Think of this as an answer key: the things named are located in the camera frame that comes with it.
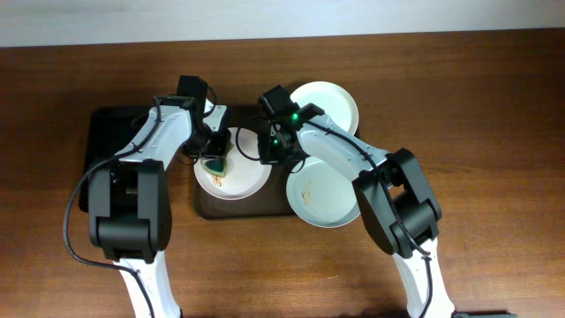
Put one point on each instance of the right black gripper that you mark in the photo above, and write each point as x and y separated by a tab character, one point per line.
270	153

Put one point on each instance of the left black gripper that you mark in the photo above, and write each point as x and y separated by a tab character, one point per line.
217	144

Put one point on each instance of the green yellow sponge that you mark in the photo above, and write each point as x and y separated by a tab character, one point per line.
218	166

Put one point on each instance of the white plate with sauce streak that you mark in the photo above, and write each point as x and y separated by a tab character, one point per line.
242	179

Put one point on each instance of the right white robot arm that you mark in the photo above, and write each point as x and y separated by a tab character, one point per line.
398	207

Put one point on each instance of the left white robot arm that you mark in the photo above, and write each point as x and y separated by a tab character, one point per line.
135	243

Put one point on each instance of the dark brown serving tray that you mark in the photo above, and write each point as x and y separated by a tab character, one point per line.
269	201

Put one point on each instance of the black plastic tray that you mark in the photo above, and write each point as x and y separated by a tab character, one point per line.
110	130

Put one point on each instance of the white plate bottom right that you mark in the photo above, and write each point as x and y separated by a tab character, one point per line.
320	195

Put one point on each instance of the white plate top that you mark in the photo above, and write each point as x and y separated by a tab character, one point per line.
333	99

